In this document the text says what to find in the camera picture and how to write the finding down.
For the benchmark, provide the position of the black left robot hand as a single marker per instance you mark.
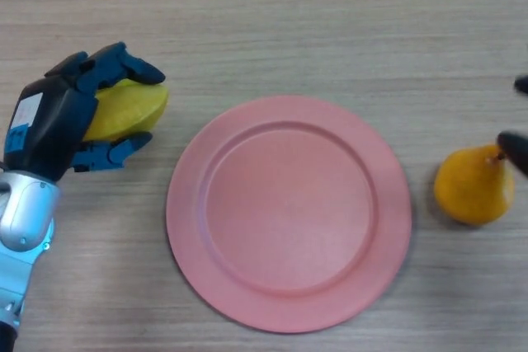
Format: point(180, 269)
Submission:
point(49, 125)

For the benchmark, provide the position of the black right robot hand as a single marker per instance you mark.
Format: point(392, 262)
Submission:
point(515, 150)

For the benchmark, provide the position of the yellow starfruit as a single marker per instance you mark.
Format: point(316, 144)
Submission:
point(128, 109)

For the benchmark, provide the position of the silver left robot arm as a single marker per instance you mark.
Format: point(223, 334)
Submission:
point(22, 212)

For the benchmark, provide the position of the pink round plate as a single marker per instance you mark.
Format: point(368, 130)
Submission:
point(288, 216)

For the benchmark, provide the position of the orange yellow pear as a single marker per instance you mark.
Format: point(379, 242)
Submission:
point(470, 191)

